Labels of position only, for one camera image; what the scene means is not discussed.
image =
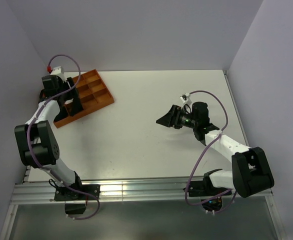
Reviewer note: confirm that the orange compartment tray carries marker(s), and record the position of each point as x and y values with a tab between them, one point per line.
93	95

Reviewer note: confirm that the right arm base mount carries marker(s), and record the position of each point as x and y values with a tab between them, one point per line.
204	188

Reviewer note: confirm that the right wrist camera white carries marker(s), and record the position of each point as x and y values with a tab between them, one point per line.
186	99

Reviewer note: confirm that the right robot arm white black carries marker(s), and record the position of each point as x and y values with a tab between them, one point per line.
250	171

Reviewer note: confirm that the aluminium frame rail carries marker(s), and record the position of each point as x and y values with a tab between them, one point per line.
142	169

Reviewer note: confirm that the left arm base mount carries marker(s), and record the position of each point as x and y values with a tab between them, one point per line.
76	203

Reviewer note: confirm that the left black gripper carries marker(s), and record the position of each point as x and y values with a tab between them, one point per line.
73	94

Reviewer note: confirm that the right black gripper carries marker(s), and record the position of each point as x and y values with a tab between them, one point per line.
172	118

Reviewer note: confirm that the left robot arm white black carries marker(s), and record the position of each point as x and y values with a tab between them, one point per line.
36	142

